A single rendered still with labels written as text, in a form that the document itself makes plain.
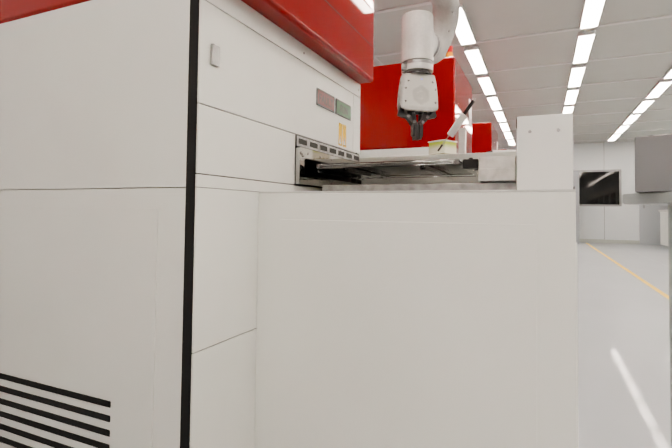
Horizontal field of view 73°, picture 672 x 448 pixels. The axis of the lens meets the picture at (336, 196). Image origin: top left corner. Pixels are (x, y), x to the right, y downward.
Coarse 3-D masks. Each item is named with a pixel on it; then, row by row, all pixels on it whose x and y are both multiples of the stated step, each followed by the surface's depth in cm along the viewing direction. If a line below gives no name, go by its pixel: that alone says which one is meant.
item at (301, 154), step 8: (296, 152) 117; (304, 152) 119; (312, 152) 123; (320, 152) 127; (296, 160) 117; (304, 160) 119; (312, 160) 125; (320, 160) 127; (328, 160) 132; (336, 160) 137; (344, 160) 143; (296, 168) 117; (296, 176) 116; (304, 176) 119; (312, 176) 123; (360, 176) 156; (304, 184) 119; (312, 184) 123; (320, 184) 127; (328, 184) 132; (336, 184) 137; (344, 184) 142; (352, 184) 148; (360, 184) 155
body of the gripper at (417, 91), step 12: (408, 72) 119; (420, 72) 118; (408, 84) 118; (420, 84) 119; (432, 84) 120; (408, 96) 118; (420, 96) 119; (432, 96) 119; (408, 108) 118; (420, 108) 119; (432, 108) 119
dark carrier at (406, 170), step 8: (360, 168) 122; (368, 168) 122; (376, 168) 122; (384, 168) 121; (392, 168) 121; (400, 168) 121; (408, 168) 121; (416, 168) 120; (440, 168) 120; (448, 168) 119; (456, 168) 119
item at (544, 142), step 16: (528, 128) 85; (544, 128) 83; (560, 128) 82; (528, 144) 84; (544, 144) 83; (560, 144) 82; (528, 160) 84; (544, 160) 83; (560, 160) 82; (528, 176) 84; (544, 176) 83; (560, 176) 82
